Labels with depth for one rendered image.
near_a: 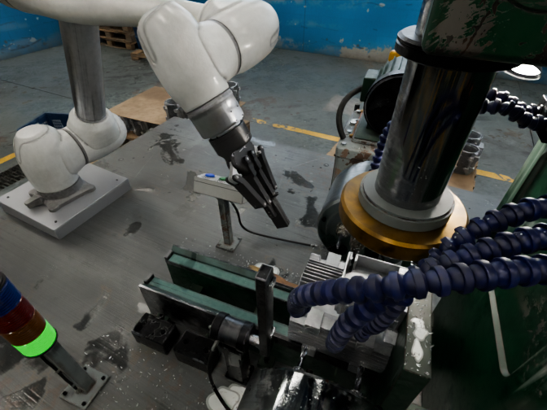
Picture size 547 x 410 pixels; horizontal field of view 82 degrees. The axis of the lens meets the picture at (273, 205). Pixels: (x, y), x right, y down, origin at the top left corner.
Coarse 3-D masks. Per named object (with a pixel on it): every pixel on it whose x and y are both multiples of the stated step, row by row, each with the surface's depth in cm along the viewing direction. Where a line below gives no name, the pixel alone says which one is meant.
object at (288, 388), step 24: (264, 384) 46; (288, 384) 44; (312, 384) 43; (336, 384) 43; (360, 384) 52; (240, 408) 47; (264, 408) 43; (288, 408) 41; (312, 408) 41; (336, 408) 41; (360, 408) 42
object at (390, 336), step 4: (312, 256) 70; (316, 256) 70; (320, 256) 70; (388, 328) 57; (384, 332) 57; (388, 332) 57; (392, 332) 56; (396, 332) 56; (384, 336) 57; (388, 336) 56; (392, 336) 56; (396, 336) 56; (384, 340) 57; (388, 340) 56; (392, 340) 56; (392, 344) 56
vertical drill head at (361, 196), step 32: (416, 32) 32; (416, 64) 33; (416, 96) 34; (448, 96) 32; (480, 96) 32; (416, 128) 35; (448, 128) 34; (384, 160) 41; (416, 160) 37; (448, 160) 37; (352, 192) 48; (384, 192) 43; (416, 192) 40; (448, 192) 44; (352, 224) 44; (384, 224) 42; (416, 224) 40; (448, 224) 43; (352, 256) 52; (416, 256) 41
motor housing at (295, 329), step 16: (304, 272) 65; (320, 272) 65; (336, 272) 64; (304, 320) 62; (288, 336) 65; (304, 336) 63; (320, 336) 62; (352, 336) 58; (352, 352) 60; (384, 352) 57; (368, 368) 62; (384, 368) 59
